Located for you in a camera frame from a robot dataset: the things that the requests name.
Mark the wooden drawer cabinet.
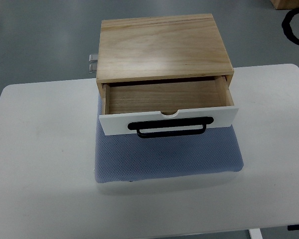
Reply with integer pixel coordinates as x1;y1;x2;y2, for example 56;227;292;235
95;13;234;113

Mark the blue mesh cushion mat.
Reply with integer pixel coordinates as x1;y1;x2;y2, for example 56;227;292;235
94;96;245;184

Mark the white table leg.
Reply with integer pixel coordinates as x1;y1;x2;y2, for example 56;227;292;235
249;228;263;239

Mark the cardboard box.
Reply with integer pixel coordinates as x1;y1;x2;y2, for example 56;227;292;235
270;0;299;10

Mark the black table control panel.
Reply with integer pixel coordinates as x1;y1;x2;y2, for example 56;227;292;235
287;224;299;231

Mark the grey metal table bracket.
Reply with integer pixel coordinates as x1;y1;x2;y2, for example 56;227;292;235
89;53;98;73

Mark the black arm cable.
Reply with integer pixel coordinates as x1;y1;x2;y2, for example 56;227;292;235
282;5;299;46

